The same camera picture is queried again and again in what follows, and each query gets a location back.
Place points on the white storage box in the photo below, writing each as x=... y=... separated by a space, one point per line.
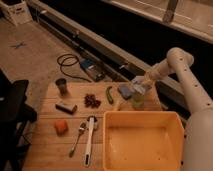
x=17 y=14

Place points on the brown rectangular block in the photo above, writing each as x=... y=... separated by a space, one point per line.
x=65 y=108

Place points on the green pepper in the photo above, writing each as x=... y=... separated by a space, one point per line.
x=108 y=95

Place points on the blue power device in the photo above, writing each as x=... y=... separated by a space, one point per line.
x=92 y=70

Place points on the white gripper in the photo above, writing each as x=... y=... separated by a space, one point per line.
x=138 y=86

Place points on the black chair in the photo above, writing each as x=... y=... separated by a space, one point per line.
x=14 y=115

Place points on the metal cup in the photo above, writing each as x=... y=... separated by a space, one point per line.
x=61 y=84

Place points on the yellow plastic bin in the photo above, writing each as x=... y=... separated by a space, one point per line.
x=142 y=141

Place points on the dark red grapes bunch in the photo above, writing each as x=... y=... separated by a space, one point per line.
x=91 y=101

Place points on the orange cube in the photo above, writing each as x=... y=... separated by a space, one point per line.
x=61 y=127

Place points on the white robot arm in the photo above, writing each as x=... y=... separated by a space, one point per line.
x=198 y=141

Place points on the metal spoon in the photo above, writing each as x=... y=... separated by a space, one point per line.
x=81 y=130

